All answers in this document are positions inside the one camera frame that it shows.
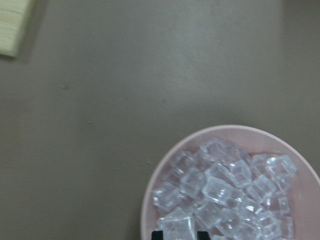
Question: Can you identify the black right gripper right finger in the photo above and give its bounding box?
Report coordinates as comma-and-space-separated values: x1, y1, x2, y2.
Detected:
197, 231, 210, 240

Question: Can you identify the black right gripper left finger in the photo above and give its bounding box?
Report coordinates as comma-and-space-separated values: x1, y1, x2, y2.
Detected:
151, 230, 164, 240

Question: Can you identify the clear ice cube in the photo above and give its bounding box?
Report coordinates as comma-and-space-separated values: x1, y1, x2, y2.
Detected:
157, 206, 197, 240

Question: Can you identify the pink bowl of ice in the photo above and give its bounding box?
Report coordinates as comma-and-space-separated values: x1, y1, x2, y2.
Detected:
140, 125, 320, 240

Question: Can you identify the bamboo cutting board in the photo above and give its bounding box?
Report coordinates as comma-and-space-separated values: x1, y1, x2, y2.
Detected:
0, 0, 35, 57

